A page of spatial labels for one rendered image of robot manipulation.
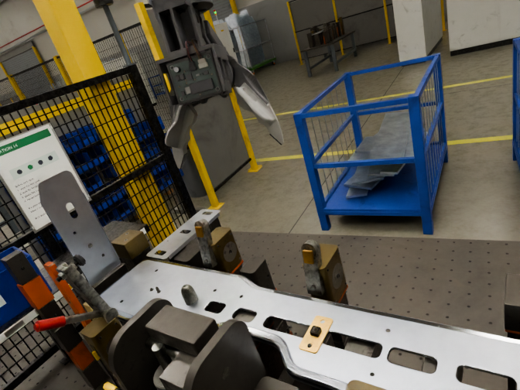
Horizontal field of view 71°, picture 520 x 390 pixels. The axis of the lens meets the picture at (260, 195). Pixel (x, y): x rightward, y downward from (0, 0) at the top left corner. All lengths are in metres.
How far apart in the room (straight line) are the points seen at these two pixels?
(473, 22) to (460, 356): 7.80
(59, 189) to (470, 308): 1.18
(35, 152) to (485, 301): 1.46
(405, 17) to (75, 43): 7.27
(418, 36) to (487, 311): 7.42
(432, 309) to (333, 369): 0.56
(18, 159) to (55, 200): 0.30
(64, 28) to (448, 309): 1.58
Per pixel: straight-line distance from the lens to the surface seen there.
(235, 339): 0.55
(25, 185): 1.42
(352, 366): 0.69
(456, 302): 1.21
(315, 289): 0.83
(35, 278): 1.18
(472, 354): 0.70
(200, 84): 0.43
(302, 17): 13.16
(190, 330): 0.56
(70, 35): 1.62
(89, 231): 1.20
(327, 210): 2.79
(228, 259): 1.08
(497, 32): 8.34
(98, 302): 0.92
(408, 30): 8.34
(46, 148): 1.45
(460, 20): 8.29
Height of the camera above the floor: 1.54
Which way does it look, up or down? 24 degrees down
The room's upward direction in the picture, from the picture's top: 18 degrees counter-clockwise
